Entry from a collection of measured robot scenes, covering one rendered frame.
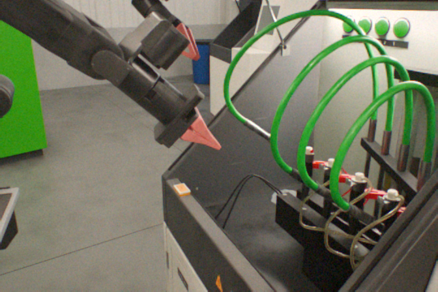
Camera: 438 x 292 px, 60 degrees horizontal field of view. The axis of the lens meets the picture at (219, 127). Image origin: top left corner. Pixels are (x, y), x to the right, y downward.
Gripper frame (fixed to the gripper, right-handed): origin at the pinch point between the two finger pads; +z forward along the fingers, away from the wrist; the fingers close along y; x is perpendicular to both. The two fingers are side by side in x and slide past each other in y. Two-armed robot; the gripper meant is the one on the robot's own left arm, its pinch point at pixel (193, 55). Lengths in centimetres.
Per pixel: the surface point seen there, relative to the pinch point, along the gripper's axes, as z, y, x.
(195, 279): 42, 0, 38
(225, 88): 11.2, -0.6, -0.4
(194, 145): 15.4, 17.9, 19.3
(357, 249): 53, -16, 0
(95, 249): 18, 120, 136
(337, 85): 26.1, -22.4, -17.2
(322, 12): 13.4, 0.1, -28.3
